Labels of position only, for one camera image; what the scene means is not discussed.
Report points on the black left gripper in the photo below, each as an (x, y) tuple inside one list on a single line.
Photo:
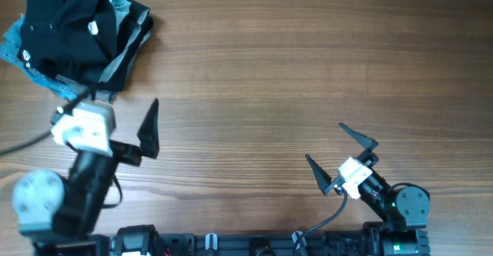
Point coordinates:
[(148, 141)]

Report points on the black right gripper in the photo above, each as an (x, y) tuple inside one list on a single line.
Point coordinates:
[(367, 156)]

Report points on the black t-shirt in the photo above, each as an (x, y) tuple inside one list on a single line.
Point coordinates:
[(72, 38)]

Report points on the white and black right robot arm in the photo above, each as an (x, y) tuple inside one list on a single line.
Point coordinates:
[(403, 208)]

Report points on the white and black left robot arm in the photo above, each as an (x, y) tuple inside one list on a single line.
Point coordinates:
[(53, 210)]

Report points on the folded grey garment in stack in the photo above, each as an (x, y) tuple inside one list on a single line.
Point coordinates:
[(136, 29)]

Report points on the folded black garment in stack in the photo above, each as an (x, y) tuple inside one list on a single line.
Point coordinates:
[(134, 5)]

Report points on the light blue crumpled garment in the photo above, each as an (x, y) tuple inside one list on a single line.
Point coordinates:
[(121, 8)]

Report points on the folded blue denim jeans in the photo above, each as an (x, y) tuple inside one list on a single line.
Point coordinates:
[(11, 46)]

